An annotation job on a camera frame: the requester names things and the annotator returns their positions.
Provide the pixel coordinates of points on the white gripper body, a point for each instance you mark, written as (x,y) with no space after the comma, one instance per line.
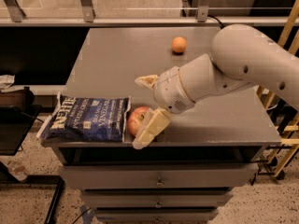
(169,89)

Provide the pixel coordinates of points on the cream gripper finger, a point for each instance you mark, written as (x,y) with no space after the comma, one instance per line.
(147,82)
(154,122)

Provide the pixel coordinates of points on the red apple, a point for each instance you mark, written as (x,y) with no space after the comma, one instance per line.
(135,119)

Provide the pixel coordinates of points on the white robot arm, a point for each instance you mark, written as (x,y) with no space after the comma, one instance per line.
(240,57)

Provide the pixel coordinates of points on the blue chip bag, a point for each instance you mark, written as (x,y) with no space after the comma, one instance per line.
(87,119)

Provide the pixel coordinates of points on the orange fruit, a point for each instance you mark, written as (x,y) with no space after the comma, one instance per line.
(179,44)

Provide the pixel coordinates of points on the grey drawer cabinet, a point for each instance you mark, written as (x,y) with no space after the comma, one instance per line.
(192,167)

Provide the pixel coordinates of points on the black side table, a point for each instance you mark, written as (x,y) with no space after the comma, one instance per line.
(17,115)

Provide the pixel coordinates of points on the metal railing with glass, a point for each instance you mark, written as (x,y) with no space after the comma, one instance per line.
(120,13)

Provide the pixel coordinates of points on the black floor frame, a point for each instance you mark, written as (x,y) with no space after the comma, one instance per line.
(7,178)

